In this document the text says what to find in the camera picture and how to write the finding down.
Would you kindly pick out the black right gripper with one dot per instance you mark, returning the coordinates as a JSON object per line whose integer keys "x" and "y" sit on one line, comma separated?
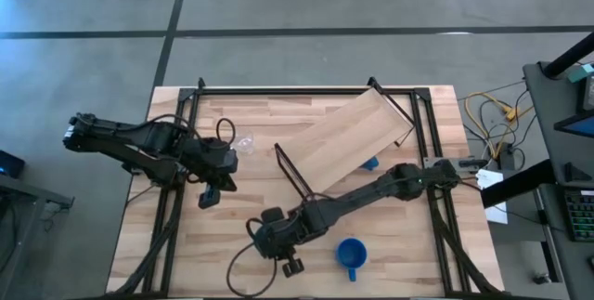
{"x": 280, "y": 232}

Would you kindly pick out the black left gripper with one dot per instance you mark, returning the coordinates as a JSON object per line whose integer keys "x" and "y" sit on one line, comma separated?
{"x": 215, "y": 160}

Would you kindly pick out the blue mug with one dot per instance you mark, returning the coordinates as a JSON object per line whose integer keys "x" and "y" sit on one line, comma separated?
{"x": 351, "y": 253}

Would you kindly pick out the clear glass cup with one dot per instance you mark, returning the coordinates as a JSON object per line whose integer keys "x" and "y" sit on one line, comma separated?
{"x": 244, "y": 143}

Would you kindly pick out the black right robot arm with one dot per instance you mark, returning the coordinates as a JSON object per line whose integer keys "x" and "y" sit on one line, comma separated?
{"x": 371, "y": 188}

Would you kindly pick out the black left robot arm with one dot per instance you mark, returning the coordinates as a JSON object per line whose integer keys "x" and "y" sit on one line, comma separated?
{"x": 116, "y": 139}

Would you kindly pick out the blue cloth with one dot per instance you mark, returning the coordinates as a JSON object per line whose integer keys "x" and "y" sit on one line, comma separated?
{"x": 370, "y": 164}

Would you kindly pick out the grey side table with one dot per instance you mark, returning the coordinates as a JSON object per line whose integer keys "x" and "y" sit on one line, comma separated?
{"x": 28, "y": 193}

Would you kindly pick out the black device with blue light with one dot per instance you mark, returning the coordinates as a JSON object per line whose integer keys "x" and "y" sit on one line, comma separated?
{"x": 9, "y": 164}

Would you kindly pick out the white paper sheet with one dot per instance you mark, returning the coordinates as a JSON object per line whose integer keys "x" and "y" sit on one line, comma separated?
{"x": 492, "y": 180}

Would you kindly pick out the black beam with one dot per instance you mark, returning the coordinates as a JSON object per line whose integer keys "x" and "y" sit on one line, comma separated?
{"x": 515, "y": 184}

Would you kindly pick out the dark grey desk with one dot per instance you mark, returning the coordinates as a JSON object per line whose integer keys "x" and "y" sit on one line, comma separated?
{"x": 543, "y": 119}

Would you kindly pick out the keyboard with green keys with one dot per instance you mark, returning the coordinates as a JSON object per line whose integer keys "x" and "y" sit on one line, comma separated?
{"x": 580, "y": 214}

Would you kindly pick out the black tablet screen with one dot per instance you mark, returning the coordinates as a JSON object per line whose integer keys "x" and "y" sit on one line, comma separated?
{"x": 580, "y": 126}

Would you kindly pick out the teal box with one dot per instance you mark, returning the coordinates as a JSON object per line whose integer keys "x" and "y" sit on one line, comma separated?
{"x": 580, "y": 73}

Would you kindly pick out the black pole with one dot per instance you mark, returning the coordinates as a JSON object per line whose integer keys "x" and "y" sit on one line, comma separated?
{"x": 571, "y": 56}

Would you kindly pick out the black aluminium table frame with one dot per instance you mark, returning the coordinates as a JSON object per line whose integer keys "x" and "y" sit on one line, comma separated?
{"x": 278, "y": 91}

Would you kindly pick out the wooden shelf with black frame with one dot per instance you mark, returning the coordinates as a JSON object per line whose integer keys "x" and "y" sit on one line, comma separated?
{"x": 343, "y": 137}

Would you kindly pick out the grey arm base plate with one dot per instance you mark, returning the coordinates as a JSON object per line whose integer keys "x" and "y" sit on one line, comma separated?
{"x": 464, "y": 164}

